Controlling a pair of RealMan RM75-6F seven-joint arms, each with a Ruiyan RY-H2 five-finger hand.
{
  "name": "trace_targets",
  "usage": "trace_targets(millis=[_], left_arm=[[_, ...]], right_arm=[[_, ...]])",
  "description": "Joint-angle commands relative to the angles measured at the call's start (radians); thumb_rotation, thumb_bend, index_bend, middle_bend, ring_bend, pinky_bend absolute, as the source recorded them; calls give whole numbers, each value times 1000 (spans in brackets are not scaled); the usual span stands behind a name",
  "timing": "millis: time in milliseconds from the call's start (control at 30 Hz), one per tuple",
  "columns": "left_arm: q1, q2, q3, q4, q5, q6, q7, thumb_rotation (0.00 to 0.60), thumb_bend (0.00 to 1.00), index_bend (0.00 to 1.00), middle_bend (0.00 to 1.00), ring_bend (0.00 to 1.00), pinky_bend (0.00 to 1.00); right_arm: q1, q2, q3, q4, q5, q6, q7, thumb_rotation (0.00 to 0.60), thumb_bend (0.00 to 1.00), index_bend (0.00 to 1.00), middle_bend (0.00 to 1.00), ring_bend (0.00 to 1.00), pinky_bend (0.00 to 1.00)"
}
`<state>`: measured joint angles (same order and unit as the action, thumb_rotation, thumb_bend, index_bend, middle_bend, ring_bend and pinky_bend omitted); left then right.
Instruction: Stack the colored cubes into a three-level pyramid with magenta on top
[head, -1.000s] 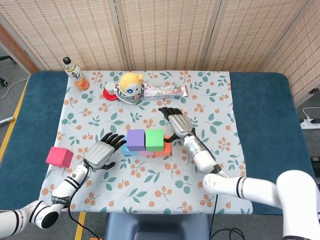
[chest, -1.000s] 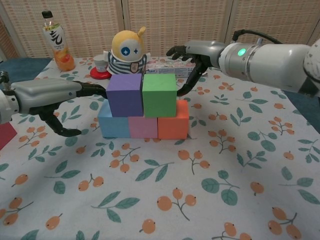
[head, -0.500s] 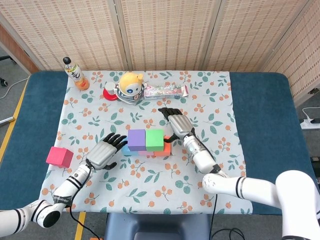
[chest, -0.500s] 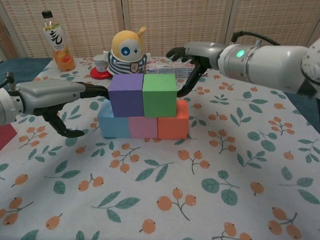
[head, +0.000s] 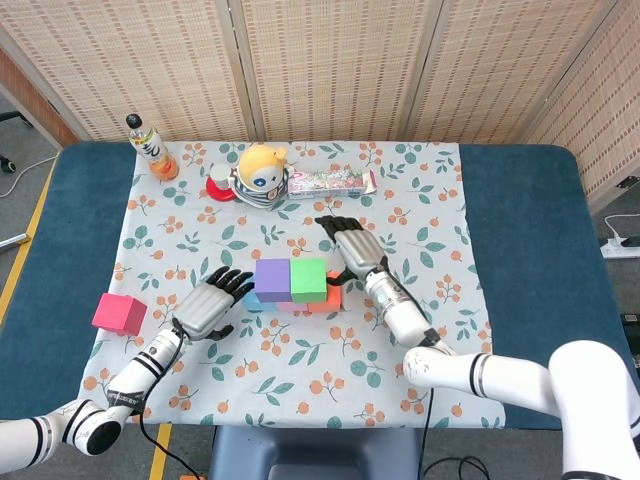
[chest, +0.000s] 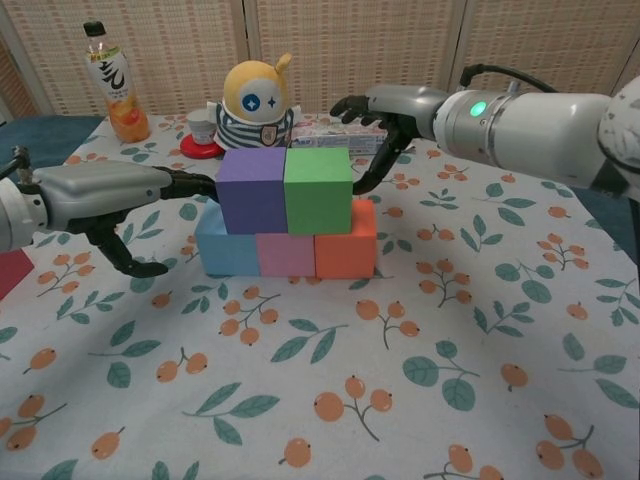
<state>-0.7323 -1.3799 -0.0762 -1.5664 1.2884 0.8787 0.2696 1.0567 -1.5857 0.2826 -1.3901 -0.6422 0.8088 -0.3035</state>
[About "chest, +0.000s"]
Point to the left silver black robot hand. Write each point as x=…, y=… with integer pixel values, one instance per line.
x=95, y=192

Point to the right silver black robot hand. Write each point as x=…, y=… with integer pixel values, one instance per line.
x=410, y=107

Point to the red foam cube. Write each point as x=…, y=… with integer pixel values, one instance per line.
x=12, y=275

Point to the green foam cube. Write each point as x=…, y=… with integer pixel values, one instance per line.
x=317, y=200

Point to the light blue foam cube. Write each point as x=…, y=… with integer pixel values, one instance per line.
x=227, y=255

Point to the purple foam cube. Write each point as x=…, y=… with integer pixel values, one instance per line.
x=252, y=200

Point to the orange foam cube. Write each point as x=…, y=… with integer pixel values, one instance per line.
x=345, y=255

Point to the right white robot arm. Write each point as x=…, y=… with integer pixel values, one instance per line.
x=540, y=135

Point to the snack package box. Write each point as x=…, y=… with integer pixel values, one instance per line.
x=325, y=135

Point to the orange juice bottle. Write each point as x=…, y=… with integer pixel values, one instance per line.
x=120, y=100

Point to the small white jar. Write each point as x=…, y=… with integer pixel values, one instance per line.
x=201, y=131

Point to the yellow plush toy striped shirt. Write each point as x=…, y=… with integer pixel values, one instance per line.
x=255, y=105

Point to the pink foam cube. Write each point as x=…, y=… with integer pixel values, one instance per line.
x=285, y=255

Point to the floral print tablecloth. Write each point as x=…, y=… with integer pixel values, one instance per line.
x=320, y=375

